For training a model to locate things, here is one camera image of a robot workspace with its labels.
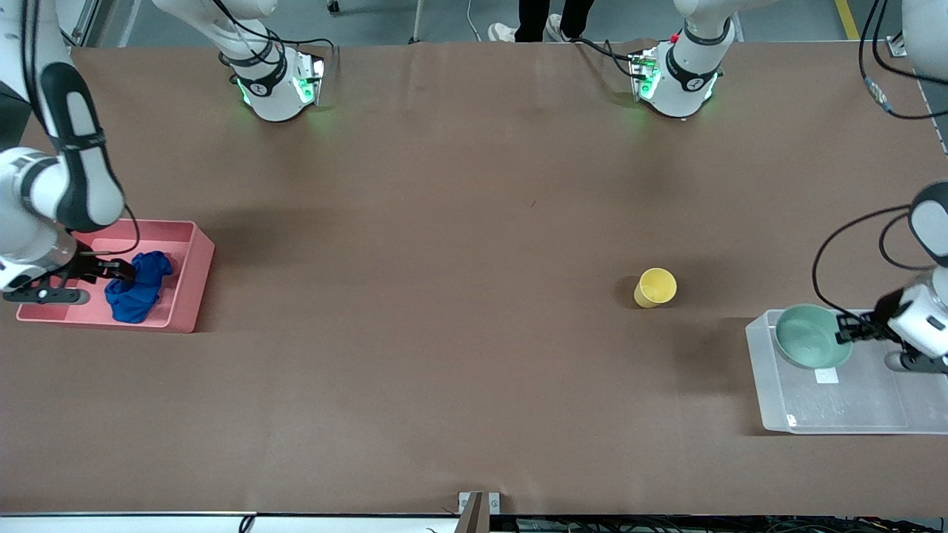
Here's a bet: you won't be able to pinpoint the pink plastic bin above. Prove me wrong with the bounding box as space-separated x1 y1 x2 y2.
16 219 216 334

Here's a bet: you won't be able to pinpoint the yellow plastic cup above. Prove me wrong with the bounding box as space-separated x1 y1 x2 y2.
634 268 678 309

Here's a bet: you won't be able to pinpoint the black trouser legs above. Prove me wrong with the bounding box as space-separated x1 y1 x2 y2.
516 0 595 43

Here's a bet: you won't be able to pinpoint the left arm base connector plate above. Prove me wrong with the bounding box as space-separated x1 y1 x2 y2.
630 48 661 101

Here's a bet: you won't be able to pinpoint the black left base cable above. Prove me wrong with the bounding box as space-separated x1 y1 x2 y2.
574 37 639 78

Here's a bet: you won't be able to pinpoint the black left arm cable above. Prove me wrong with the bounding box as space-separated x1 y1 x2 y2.
812 0 948 323

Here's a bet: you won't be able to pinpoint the blue cloth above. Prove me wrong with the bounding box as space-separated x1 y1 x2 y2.
104 251 175 324

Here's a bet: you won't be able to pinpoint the right arm base connector plate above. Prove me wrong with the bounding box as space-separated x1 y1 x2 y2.
293 53 327 106

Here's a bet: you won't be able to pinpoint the metal table edge bracket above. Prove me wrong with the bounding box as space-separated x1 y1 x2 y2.
458 492 501 533

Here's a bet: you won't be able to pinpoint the white table edge rail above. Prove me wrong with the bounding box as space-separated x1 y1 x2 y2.
0 512 460 533

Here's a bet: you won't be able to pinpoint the mint green bowl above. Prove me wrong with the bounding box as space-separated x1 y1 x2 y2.
775 304 854 369

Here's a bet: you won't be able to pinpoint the clear plastic storage box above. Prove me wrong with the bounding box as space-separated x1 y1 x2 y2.
746 309 948 435

